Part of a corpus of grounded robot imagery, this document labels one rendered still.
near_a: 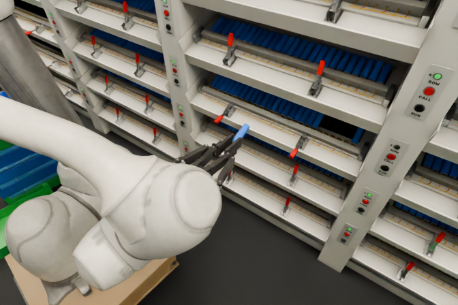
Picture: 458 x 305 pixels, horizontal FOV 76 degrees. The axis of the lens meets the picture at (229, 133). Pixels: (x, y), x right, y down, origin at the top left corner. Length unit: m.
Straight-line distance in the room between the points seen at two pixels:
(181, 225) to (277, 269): 0.97
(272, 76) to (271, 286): 0.80
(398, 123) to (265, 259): 0.79
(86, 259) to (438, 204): 0.80
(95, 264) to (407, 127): 0.66
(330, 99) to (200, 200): 0.52
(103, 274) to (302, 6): 0.65
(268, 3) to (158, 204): 0.55
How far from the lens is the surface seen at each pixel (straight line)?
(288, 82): 0.82
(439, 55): 0.68
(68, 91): 1.97
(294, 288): 1.28
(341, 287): 1.33
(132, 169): 0.39
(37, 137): 0.45
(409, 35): 0.69
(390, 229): 1.07
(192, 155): 0.69
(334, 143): 0.91
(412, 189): 0.92
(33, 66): 0.77
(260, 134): 0.95
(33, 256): 0.88
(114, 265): 0.50
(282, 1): 0.76
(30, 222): 0.86
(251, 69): 0.86
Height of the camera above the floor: 1.19
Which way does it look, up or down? 44 degrees down
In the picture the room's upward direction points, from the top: straight up
